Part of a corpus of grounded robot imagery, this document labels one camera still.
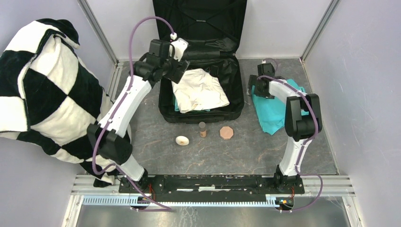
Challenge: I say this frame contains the white shirt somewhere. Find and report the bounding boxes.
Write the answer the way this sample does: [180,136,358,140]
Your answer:
[171,69,230,110]

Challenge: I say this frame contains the teal shorts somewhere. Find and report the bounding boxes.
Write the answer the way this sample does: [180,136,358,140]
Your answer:
[250,78,309,136]

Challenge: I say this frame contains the light aqua shirt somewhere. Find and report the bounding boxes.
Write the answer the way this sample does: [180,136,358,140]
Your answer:
[173,95,180,112]

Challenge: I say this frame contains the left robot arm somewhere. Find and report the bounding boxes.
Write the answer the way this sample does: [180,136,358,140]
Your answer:
[87,38,190,193]

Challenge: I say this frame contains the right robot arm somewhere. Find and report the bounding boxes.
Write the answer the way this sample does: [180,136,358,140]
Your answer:
[248,60,323,193]

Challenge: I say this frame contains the black open suitcase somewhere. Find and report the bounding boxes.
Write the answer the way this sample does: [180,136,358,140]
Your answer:
[153,0,247,123]

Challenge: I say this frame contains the brown grey cylindrical bottle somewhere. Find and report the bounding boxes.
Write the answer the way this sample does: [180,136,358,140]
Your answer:
[199,122,207,138]

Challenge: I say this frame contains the pink octagonal compact box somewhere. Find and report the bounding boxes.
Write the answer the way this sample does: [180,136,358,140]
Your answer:
[219,126,234,140]

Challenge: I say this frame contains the small white round jar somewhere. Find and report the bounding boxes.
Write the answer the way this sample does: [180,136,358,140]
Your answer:
[175,136,190,146]

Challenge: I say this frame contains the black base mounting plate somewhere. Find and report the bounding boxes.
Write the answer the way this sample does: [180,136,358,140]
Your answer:
[118,174,305,203]

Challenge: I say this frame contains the black white checkered blanket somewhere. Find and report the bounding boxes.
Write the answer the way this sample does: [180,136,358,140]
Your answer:
[0,18,118,187]

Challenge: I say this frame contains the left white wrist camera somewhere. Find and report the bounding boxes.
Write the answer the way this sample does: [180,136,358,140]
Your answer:
[169,33,189,61]

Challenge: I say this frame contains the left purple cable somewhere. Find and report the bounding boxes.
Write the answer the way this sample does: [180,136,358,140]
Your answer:
[91,17,175,212]

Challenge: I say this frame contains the purple cable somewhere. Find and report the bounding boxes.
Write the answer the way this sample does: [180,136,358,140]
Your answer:
[91,17,175,212]
[257,57,324,214]

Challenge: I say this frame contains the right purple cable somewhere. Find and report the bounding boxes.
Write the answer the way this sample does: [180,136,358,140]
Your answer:
[257,57,324,214]

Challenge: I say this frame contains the aluminium frame rail base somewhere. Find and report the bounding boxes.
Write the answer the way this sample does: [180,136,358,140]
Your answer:
[62,175,363,227]

